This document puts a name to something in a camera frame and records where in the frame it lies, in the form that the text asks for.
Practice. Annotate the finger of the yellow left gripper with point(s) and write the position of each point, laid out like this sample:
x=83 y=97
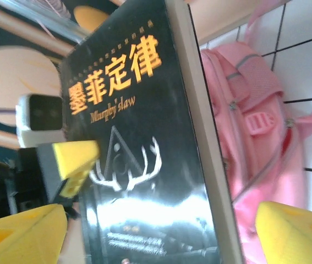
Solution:
x=76 y=156

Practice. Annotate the black book orange title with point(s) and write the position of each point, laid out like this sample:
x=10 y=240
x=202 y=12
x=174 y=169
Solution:
x=144 y=137

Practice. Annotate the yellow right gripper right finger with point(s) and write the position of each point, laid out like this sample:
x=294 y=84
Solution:
x=296 y=239

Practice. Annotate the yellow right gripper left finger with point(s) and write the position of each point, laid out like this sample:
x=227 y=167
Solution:
x=18 y=239

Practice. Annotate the aluminium corner post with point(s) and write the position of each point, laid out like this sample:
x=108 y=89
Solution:
x=62 y=27

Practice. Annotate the pink backpack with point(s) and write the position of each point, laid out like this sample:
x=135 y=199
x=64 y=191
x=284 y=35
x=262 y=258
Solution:
x=254 y=137

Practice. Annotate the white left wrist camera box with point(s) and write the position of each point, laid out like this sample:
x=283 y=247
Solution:
x=43 y=112

